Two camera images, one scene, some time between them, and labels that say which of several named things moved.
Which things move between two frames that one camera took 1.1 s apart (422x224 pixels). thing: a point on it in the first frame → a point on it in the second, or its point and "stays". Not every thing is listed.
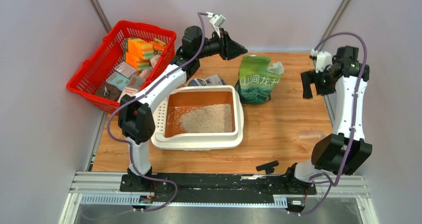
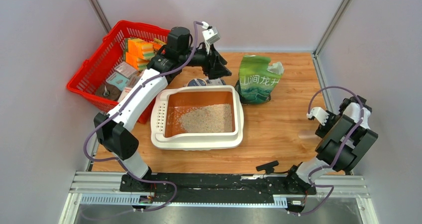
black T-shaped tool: x=268 y=167 stays
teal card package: x=118 y=80 stays
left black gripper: x=228 y=49 → x=213 y=67
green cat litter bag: x=257 y=79 stays
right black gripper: x=311 y=76 → x=322 y=130
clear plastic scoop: x=311 y=135 stays
